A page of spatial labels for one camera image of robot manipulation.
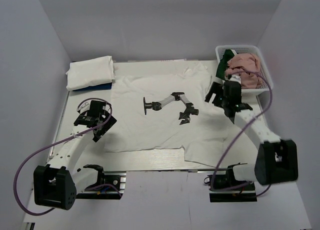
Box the dark green t-shirt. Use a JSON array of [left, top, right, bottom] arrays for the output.
[[215, 49, 237, 80]]

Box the pink t-shirt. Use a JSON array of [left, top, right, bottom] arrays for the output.
[[224, 53, 263, 89]]

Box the white printed t-shirt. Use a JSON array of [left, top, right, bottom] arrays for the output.
[[104, 63, 229, 166]]

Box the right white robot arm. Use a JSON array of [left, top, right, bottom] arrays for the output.
[[205, 81, 299, 190]]

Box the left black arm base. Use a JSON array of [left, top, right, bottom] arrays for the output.
[[76, 172, 126, 200]]

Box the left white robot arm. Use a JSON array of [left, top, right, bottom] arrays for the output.
[[33, 98, 116, 210]]

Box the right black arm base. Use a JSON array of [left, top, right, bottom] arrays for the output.
[[203, 163, 257, 203]]

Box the folded blue t-shirt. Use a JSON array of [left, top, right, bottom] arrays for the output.
[[74, 83, 112, 92]]

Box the white plastic basket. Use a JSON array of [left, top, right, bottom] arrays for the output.
[[215, 45, 274, 96]]

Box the folded white t-shirt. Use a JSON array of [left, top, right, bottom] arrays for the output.
[[66, 56, 115, 91]]

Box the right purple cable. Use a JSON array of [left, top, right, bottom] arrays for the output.
[[209, 68, 274, 198]]

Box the purple cable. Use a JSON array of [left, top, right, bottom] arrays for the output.
[[12, 98, 123, 215], [209, 68, 274, 198]]

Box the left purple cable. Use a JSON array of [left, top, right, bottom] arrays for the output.
[[12, 98, 123, 215]]

